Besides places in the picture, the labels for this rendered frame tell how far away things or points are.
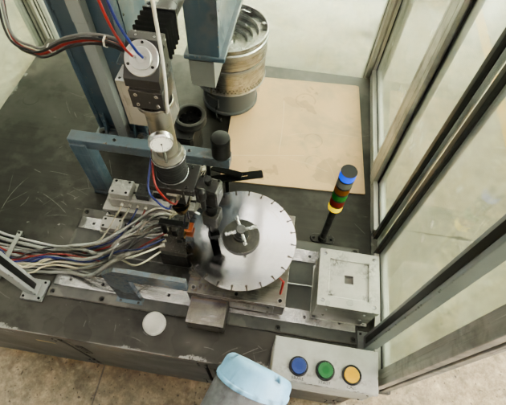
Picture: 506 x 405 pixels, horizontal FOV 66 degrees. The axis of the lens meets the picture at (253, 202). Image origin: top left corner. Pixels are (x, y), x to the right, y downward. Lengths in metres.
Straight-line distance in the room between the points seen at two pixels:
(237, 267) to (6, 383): 1.44
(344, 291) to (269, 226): 0.29
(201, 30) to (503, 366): 2.04
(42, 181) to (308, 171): 1.02
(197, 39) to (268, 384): 0.80
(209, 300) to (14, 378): 1.26
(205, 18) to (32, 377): 1.78
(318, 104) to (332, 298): 0.94
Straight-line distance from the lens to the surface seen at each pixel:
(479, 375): 2.32
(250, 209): 1.22
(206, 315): 1.23
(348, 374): 1.15
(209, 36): 1.05
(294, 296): 1.32
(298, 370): 1.12
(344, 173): 1.08
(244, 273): 1.13
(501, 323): 0.71
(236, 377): 0.63
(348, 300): 1.19
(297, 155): 1.61
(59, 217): 1.58
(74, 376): 2.16
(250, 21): 1.68
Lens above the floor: 2.00
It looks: 58 degrees down
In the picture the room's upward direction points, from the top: 3 degrees clockwise
